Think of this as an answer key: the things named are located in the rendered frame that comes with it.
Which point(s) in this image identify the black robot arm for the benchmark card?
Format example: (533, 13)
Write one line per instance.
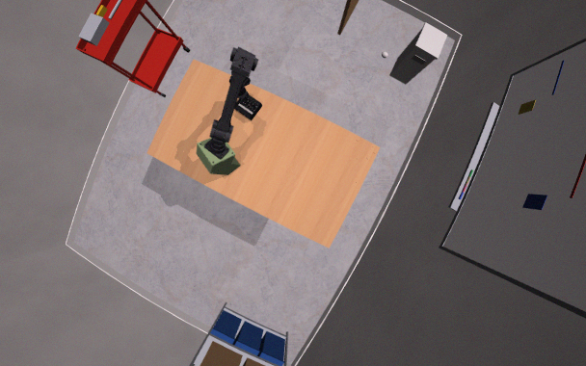
(247, 62)

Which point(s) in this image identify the black control desk with knobs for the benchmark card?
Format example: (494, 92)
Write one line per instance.
(243, 106)

